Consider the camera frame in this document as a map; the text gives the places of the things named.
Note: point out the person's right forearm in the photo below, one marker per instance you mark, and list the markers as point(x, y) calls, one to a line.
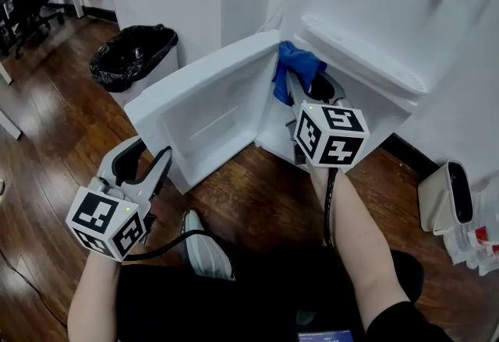
point(358, 247)

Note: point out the white metal desk frame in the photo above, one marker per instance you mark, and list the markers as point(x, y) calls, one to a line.
point(9, 126)

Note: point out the beige small bin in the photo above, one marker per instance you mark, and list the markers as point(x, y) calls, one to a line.
point(432, 200)

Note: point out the grey shoe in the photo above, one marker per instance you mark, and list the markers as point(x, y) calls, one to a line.
point(206, 251)

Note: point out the white water dispenser cabinet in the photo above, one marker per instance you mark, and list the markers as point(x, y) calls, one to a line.
point(390, 21)

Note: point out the white panel piece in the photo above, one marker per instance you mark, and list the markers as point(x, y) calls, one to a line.
point(202, 106)

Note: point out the person's left forearm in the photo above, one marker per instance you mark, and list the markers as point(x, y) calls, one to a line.
point(93, 293)

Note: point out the person's black clothing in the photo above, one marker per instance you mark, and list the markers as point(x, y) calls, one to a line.
point(253, 305)

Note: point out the white bin with black bag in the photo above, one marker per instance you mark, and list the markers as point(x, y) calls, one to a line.
point(128, 56)

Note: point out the clear water bottle red label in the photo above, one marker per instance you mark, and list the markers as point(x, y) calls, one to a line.
point(475, 251)

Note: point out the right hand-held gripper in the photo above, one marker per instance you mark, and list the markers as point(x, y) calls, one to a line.
point(331, 138)

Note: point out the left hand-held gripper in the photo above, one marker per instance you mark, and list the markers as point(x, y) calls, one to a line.
point(101, 216)

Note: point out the black device with screen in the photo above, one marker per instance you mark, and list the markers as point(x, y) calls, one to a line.
point(325, 336)

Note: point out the black office chair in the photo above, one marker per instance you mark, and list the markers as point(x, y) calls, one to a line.
point(31, 9)

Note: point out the blue cloth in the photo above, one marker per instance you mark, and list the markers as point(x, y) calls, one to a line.
point(296, 60)

